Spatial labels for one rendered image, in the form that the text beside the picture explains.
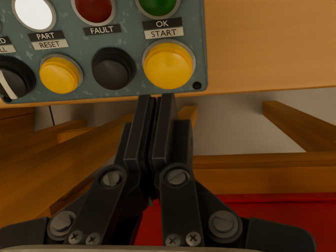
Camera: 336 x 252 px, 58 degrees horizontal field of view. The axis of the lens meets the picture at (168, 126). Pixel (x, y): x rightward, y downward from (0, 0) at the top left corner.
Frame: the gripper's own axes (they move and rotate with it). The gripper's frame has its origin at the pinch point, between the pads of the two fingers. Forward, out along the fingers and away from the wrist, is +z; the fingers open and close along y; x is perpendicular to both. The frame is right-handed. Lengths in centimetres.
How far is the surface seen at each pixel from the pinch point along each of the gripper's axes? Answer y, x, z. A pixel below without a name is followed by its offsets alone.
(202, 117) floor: -3, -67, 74
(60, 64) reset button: -6.5, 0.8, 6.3
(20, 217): -24.0, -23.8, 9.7
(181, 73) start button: 0.7, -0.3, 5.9
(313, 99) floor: 35, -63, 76
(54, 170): -24.2, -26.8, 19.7
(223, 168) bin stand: 3.0, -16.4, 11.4
